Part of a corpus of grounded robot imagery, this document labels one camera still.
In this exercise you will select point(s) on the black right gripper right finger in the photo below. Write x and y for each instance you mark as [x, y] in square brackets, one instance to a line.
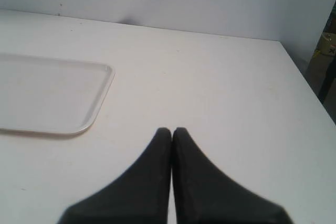
[204, 194]

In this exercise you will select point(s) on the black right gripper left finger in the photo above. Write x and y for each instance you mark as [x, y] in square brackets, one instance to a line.
[139, 195]

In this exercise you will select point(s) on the white rectangular plastic tray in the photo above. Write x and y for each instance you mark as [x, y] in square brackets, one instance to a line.
[51, 96]

